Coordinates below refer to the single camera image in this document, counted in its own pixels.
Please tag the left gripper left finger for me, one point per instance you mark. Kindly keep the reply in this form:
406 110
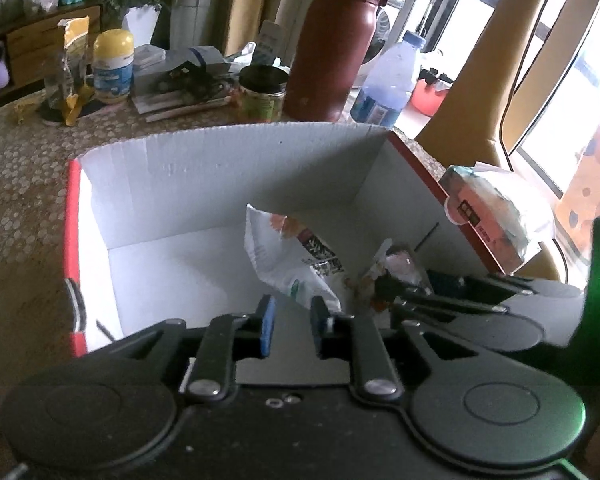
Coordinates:
265 320

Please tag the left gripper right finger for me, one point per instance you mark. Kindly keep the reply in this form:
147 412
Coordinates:
321 326

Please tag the white snack packet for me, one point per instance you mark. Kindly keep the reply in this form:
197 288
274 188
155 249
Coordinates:
288 256

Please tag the pink white tube packet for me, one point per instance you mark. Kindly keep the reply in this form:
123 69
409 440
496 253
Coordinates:
394 271

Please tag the tissue pack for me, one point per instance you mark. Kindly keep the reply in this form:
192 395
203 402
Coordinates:
511 218

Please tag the red cardboard box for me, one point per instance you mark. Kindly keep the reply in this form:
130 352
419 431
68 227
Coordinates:
194 223

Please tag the clear plastic water bottle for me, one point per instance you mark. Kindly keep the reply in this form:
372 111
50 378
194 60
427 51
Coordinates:
390 84

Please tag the black lid green jar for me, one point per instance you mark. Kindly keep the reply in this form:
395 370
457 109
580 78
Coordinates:
262 90

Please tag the red basin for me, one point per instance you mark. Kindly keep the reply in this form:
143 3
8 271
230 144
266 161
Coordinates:
430 91

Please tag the stack of books and boxes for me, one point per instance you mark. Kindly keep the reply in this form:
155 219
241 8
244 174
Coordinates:
181 82

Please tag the dark red thermos bottle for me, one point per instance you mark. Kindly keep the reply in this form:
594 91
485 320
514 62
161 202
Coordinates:
332 45

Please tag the glass with yellow packet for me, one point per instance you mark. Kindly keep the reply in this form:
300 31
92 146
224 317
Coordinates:
66 87

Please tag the yellow lid supplement jar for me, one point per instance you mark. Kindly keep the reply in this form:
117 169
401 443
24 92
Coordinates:
113 56

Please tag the wooden tv cabinet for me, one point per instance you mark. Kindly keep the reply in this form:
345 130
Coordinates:
30 42

